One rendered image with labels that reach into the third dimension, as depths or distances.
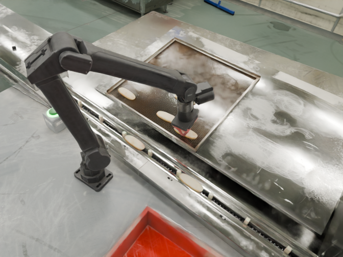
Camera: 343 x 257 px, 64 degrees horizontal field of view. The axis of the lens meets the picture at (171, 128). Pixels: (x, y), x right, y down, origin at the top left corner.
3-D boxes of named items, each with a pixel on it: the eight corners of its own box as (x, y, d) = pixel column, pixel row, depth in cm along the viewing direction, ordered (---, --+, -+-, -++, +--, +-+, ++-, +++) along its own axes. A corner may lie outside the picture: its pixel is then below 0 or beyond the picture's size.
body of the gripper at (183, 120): (199, 113, 103) (200, 100, 97) (186, 132, 98) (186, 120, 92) (184, 107, 106) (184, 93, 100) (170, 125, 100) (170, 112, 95)
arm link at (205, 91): (173, 74, 89) (185, 90, 84) (204, 63, 92) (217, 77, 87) (175, 100, 99) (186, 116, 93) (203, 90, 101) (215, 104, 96)
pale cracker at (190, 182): (176, 178, 99) (176, 176, 98) (182, 172, 101) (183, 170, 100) (199, 194, 95) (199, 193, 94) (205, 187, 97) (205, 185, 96)
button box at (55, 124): (47, 130, 119) (40, 112, 111) (62, 121, 123) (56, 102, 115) (58, 140, 116) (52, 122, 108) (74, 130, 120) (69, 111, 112)
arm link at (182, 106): (174, 92, 92) (181, 103, 89) (192, 85, 94) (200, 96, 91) (174, 105, 98) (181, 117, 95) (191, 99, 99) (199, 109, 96)
